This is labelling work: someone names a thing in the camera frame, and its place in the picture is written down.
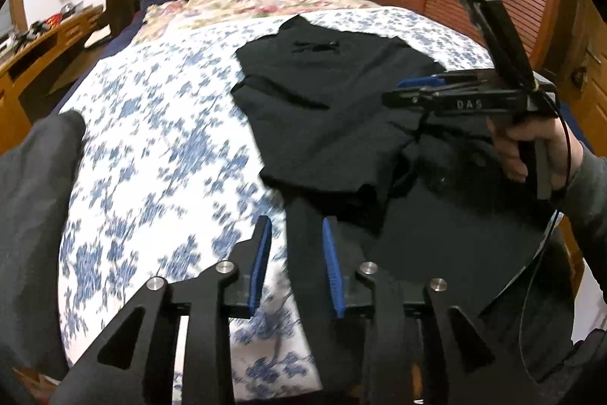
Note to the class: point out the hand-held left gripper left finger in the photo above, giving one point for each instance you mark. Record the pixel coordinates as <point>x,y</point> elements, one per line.
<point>261,262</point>

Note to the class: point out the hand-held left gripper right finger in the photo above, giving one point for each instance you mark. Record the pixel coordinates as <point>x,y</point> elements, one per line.
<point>332,267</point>

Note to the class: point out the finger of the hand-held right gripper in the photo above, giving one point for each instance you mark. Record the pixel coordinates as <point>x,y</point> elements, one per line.
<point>417,81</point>
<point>408,98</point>

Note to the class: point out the black buttoned coat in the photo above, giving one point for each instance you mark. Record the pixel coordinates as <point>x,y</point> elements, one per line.
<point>332,101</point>

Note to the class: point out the person's right forearm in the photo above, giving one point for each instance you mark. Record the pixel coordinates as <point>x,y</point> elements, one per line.
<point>588,205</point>

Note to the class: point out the person's right hand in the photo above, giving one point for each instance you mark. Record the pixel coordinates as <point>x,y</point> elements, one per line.
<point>512,149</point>

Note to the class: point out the blue floral blanket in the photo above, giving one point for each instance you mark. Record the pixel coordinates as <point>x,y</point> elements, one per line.
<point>166,149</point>

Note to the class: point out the navy blue garment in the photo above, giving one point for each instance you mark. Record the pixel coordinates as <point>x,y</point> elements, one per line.
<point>526,329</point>

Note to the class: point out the pink floral quilt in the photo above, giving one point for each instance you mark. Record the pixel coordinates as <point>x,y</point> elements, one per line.
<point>213,6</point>

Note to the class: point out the dark grey garment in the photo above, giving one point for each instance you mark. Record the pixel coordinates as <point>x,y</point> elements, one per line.
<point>33,220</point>

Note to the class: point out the dark wooden chair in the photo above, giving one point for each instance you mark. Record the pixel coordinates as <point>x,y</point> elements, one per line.
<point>118,1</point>

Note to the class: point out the wooden desk with cabinets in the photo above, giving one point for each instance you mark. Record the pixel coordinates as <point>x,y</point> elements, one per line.
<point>71,28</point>

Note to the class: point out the red basket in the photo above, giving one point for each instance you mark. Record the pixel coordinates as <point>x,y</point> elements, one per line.
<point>54,19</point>

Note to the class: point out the black tools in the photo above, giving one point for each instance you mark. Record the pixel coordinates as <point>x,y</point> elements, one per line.
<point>33,31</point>

